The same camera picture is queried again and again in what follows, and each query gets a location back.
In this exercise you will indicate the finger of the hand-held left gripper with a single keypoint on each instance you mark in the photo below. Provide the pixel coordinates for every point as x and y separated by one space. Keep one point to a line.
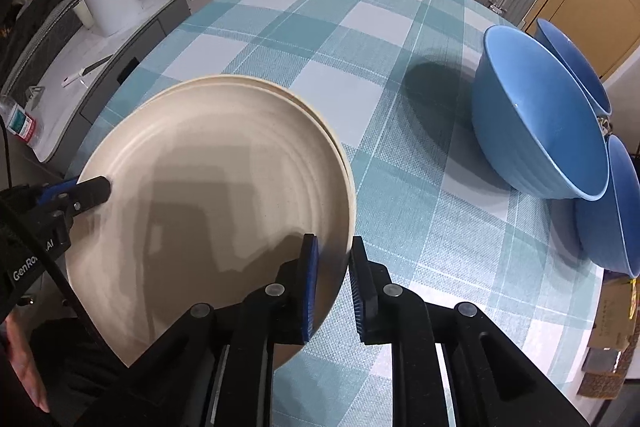
92 193
55 191

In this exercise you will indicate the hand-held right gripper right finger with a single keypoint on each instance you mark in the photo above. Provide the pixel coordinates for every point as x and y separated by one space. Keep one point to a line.
357 292

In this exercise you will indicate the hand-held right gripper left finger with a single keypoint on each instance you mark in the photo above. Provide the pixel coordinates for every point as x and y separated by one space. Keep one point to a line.
307 287

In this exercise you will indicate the cream plate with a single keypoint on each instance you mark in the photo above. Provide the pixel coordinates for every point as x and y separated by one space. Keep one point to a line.
200 207
330 132

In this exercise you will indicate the blue bowl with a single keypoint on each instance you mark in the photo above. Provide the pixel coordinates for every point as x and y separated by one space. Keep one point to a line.
615 217
530 107
580 57

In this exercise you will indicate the person's left hand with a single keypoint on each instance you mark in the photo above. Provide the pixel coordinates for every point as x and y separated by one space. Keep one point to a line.
27 367

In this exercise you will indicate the plastic water bottle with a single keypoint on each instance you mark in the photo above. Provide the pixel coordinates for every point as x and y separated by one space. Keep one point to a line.
20 122

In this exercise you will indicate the grey white utensil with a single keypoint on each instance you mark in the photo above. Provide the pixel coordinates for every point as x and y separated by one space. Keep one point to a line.
87 71

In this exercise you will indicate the grey side cabinet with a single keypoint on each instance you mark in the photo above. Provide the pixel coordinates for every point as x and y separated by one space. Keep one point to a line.
140 32

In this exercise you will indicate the dark grey bag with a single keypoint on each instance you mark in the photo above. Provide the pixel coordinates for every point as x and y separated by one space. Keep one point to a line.
35 22

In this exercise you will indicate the small white cup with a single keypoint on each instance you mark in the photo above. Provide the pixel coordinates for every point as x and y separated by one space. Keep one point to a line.
84 14

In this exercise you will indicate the cardboard box cat print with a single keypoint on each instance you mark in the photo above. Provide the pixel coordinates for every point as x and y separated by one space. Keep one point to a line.
612 317

